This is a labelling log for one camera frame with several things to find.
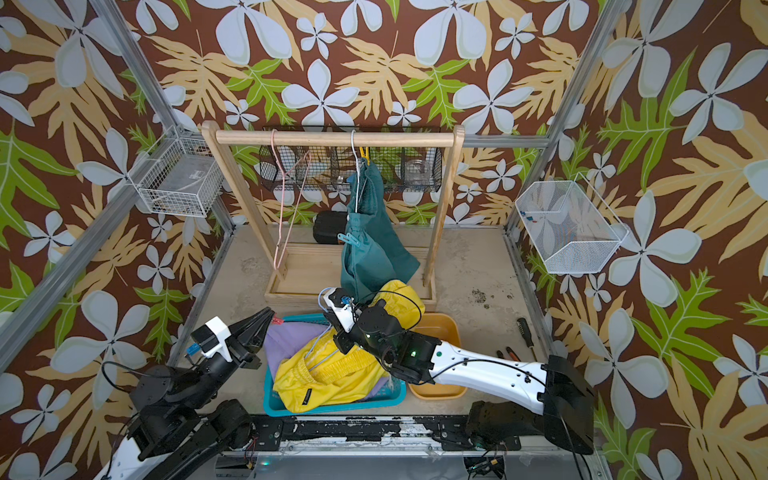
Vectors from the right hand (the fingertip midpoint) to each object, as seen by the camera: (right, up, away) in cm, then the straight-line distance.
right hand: (324, 312), depth 69 cm
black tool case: (-8, +25, +44) cm, 51 cm away
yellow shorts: (-2, -16, +3) cm, 17 cm away
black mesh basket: (-6, +43, +31) cm, 53 cm away
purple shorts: (-12, -9, +9) cm, 18 cm away
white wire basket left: (-46, +37, +17) cm, 61 cm away
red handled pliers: (+52, -16, +19) cm, 58 cm away
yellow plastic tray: (+33, -9, +20) cm, 40 cm away
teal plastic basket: (+16, -24, +9) cm, 30 cm away
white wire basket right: (+67, +21, +16) cm, 72 cm away
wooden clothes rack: (-16, +6, +39) cm, 43 cm away
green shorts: (+13, +14, +1) cm, 19 cm away
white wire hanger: (+4, +47, +28) cm, 55 cm away
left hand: (-9, +3, -11) cm, 14 cm away
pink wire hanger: (-23, +43, +38) cm, 62 cm away
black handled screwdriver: (+57, -9, +22) cm, 62 cm away
